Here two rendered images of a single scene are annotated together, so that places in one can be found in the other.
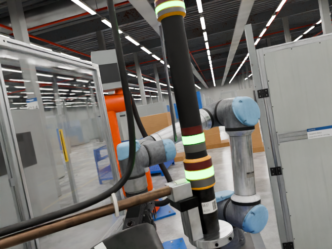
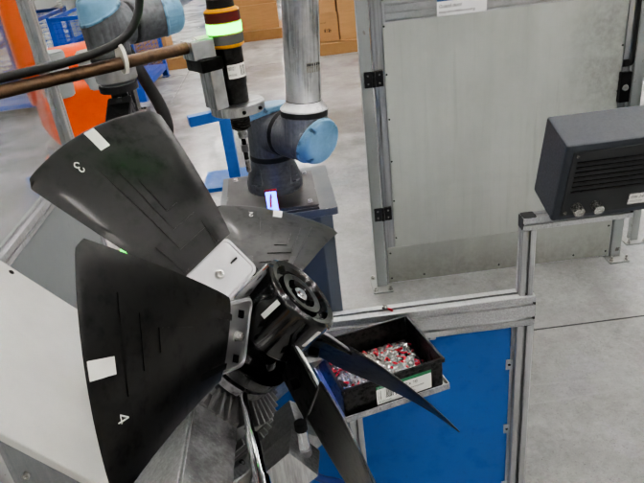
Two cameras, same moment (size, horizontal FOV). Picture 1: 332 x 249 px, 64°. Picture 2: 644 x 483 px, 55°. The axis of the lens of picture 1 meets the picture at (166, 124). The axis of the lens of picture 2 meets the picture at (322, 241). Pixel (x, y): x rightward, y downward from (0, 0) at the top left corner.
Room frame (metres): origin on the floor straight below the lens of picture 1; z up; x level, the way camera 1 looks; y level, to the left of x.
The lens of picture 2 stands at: (-0.40, 0.05, 1.67)
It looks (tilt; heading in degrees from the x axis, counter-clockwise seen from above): 28 degrees down; 348
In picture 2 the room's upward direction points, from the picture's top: 7 degrees counter-clockwise
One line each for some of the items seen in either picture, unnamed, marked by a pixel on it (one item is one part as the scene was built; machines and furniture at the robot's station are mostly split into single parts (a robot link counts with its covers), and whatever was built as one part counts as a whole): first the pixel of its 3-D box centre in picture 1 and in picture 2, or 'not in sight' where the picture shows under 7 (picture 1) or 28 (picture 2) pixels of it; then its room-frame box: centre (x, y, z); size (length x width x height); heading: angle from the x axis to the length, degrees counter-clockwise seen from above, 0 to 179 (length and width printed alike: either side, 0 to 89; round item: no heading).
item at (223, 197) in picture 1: (224, 206); (270, 126); (1.16, -0.19, 1.19); 0.13 x 0.12 x 0.14; 30
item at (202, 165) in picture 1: (197, 162); (221, 15); (0.40, -0.04, 1.57); 0.04 x 0.04 x 0.01
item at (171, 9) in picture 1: (171, 15); not in sight; (0.40, -0.04, 1.80); 0.04 x 0.04 x 0.01
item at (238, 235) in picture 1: (227, 230); (273, 168); (1.17, -0.18, 1.07); 0.15 x 0.15 x 0.10
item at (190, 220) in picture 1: (200, 208); (225, 74); (0.40, -0.03, 1.50); 0.09 x 0.07 x 0.10; 113
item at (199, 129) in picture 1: (191, 130); not in sight; (0.40, -0.04, 1.62); 0.03 x 0.03 x 0.01
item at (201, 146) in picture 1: (194, 146); not in sight; (0.40, -0.04, 1.60); 0.03 x 0.03 x 0.01
